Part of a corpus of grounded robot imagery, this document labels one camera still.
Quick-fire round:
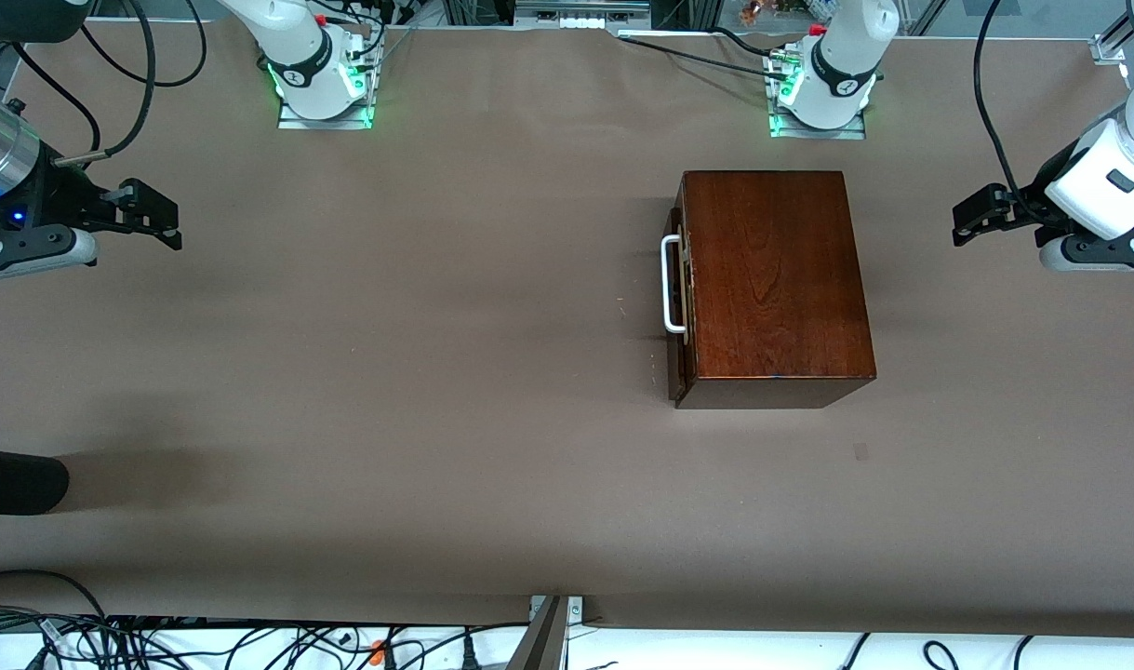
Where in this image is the wooden drawer with white handle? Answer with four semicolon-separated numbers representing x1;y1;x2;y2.
660;207;691;401

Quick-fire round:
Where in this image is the dark brown wooden cabinet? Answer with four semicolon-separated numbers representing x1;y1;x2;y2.
667;170;877;410

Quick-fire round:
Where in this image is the black padded cylinder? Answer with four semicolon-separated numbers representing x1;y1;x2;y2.
0;448;71;516

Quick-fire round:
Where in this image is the grey metal box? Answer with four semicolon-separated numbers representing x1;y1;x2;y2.
514;0;653;21

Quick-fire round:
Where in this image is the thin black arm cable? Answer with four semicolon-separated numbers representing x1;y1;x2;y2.
0;42;100;154

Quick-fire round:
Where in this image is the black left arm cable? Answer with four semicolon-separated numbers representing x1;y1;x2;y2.
974;0;1044;224

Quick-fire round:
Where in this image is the black cable with metal connector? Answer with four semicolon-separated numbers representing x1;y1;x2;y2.
53;0;156;168

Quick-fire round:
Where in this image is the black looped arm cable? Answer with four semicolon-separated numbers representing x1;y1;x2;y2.
78;0;207;88

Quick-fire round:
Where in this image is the aluminium frame profile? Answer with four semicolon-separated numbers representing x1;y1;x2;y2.
1090;14;1134;66

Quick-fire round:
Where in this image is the short black table cable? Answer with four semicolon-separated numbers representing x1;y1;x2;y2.
711;26;781;57

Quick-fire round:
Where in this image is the long black table cable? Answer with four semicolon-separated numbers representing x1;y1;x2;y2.
617;34;796;83

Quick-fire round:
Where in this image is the black floor cable loop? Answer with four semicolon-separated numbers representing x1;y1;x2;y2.
0;569;112;643

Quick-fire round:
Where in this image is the long black floor cable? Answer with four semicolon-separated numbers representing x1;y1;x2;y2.
394;620;532;652

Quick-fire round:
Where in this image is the dark grey post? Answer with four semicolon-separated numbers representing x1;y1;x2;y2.
506;596;568;670

